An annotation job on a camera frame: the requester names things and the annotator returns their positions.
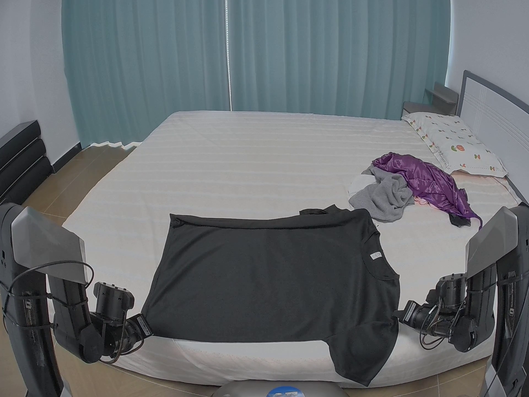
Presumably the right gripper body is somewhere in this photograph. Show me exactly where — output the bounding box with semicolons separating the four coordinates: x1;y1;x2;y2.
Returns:
393;300;428;330

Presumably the blue-green curtain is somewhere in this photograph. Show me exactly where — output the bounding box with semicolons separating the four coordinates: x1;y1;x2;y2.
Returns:
225;0;451;119
61;0;231;150

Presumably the white printed pillow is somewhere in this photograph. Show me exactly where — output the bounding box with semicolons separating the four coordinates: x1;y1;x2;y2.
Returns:
402;112;508;178

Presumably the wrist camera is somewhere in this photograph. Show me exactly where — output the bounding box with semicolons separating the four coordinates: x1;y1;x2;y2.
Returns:
438;275;468;306
93;281;135;322

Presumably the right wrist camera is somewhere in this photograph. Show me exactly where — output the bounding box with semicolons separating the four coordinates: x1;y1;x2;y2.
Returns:
438;275;468;306

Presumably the grey garment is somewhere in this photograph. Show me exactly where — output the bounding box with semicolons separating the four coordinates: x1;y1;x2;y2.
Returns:
349;174;414;222

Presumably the black cable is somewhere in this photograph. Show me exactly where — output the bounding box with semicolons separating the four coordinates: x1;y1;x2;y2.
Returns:
419;327;447;350
2;260;95;305
99;338;146;365

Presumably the black chest of drawers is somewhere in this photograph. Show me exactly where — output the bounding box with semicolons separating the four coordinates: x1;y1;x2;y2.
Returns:
0;120;53;203

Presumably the white garment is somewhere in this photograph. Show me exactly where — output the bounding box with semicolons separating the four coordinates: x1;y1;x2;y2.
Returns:
349;175;379;197

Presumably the bed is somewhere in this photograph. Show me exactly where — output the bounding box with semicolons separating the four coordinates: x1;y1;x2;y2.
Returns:
60;70;529;388

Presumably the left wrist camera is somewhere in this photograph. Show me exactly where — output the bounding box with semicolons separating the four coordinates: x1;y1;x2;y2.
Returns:
93;281;135;322

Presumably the purple satin garment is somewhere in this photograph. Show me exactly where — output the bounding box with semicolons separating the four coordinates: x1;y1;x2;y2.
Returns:
372;152;483;230

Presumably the grey bedside table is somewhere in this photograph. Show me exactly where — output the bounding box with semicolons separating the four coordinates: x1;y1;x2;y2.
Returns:
403;82;459;115

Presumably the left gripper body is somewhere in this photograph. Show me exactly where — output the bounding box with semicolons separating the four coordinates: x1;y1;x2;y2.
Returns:
124;313;154;344

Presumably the black T-shirt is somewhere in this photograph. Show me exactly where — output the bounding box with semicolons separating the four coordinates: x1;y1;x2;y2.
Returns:
141;206;401;388

